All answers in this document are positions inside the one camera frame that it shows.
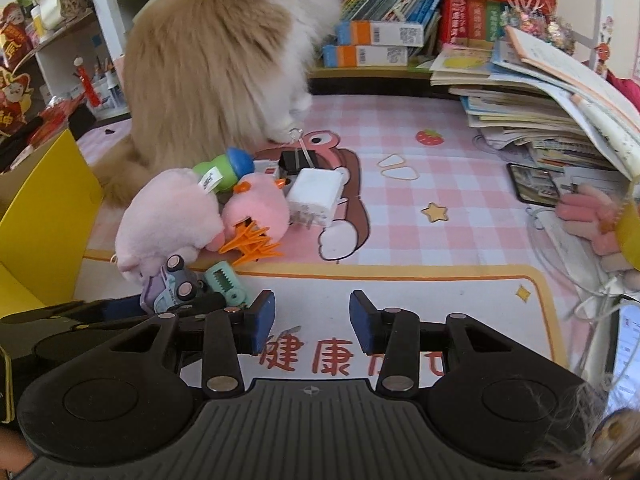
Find person's left forearm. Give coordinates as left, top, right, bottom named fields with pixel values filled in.
left=0, top=425, right=36, bottom=476

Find tablet screen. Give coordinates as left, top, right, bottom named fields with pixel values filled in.
left=607, top=295, right=640, bottom=411

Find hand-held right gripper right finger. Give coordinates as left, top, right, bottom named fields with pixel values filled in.
left=349, top=290, right=523, bottom=400

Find fuzzy beige fur tuft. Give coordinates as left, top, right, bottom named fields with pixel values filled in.
left=525, top=380, right=640, bottom=480

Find teal hair claw clip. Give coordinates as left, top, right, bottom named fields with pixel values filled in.
left=204, top=261, right=251, bottom=308

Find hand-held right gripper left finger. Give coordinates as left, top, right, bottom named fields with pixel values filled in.
left=107, top=289, right=277, bottom=400

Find stack of books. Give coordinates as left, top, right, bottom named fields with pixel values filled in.
left=430, top=25, right=640, bottom=181

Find red paper fortune figure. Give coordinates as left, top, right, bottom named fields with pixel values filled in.
left=0, top=2, right=32, bottom=71
left=0, top=70, right=34, bottom=137

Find grey toy car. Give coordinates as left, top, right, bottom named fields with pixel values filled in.
left=139, top=254, right=211, bottom=316

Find blue orange white box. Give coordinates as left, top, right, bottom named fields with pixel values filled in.
left=322, top=45, right=411, bottom=68
left=337, top=20, right=426, bottom=48

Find cartoon wall sticker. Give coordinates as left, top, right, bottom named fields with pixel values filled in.
left=595, top=15, right=622, bottom=77

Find white charger adapter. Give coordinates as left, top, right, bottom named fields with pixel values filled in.
left=286, top=167, right=346, bottom=231

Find fluffy cream cat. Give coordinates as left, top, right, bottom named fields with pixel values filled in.
left=92, top=0, right=346, bottom=208

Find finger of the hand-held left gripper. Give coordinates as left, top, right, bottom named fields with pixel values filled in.
left=70, top=291, right=228, bottom=333
left=47, top=294, right=151, bottom=322

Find yellow box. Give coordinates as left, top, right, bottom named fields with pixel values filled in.
left=0, top=129, right=103, bottom=321

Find pink plush bird orange feet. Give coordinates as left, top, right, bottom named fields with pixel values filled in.
left=217, top=172, right=291, bottom=267

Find pink plush pig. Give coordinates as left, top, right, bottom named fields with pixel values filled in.
left=114, top=167, right=223, bottom=283

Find wooden desk bookshelf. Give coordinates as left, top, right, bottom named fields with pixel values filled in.
left=85, top=0, right=601, bottom=82

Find black binder clip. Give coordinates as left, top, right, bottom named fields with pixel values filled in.
left=277, top=127, right=321, bottom=182

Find glittery pink ornament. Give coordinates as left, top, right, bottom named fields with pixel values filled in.
left=505, top=0, right=576, bottom=53

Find pink checkered desk mat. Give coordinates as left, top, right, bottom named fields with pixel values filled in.
left=75, top=92, right=601, bottom=392

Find red white pen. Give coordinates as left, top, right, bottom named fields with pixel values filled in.
left=74, top=56, right=102, bottom=107

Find pink plush toy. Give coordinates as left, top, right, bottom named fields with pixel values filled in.
left=555, top=184, right=636, bottom=273

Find white cable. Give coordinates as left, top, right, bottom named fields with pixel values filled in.
left=530, top=210, right=626, bottom=323

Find red envelope pile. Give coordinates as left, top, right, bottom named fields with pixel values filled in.
left=30, top=95, right=87, bottom=147

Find green toy with blue cap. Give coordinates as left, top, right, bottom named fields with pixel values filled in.
left=192, top=147, right=256, bottom=196

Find black smartphone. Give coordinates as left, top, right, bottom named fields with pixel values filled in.
left=506, top=162, right=563, bottom=206

